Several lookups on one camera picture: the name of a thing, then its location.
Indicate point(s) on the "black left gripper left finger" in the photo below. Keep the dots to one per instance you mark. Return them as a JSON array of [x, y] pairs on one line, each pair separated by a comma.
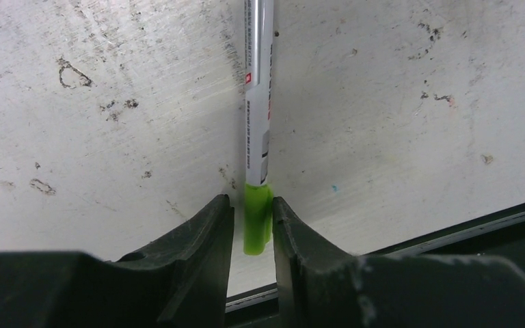
[[177, 280]]

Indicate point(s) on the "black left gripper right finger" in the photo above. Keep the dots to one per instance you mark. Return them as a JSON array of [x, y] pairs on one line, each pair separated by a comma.
[[321, 285]]

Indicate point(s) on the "green marker cap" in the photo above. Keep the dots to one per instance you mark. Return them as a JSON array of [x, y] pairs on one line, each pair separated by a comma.
[[257, 218]]

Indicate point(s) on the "silver marker pen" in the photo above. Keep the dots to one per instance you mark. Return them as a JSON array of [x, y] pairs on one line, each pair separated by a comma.
[[259, 31]]

